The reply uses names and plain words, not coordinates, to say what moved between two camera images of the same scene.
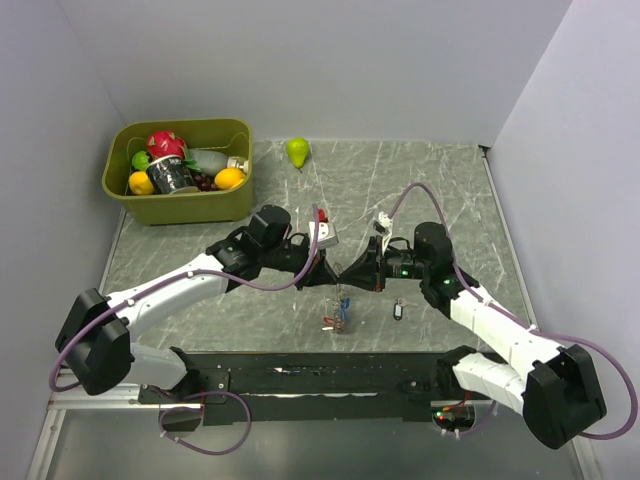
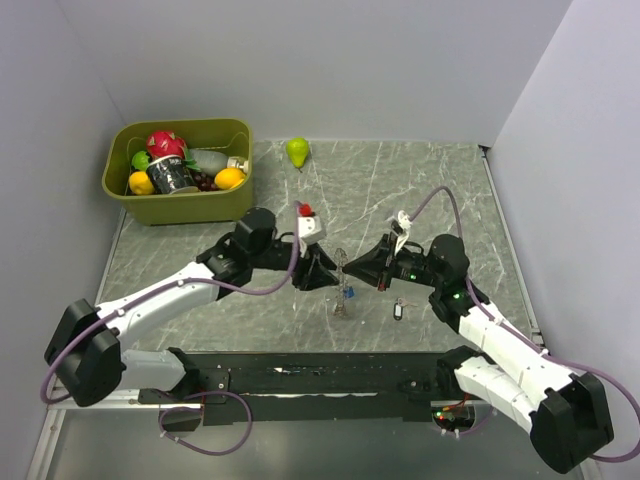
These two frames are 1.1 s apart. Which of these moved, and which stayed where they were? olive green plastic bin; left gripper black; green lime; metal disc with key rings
Moved: metal disc with key rings
Stayed: olive green plastic bin; left gripper black; green lime
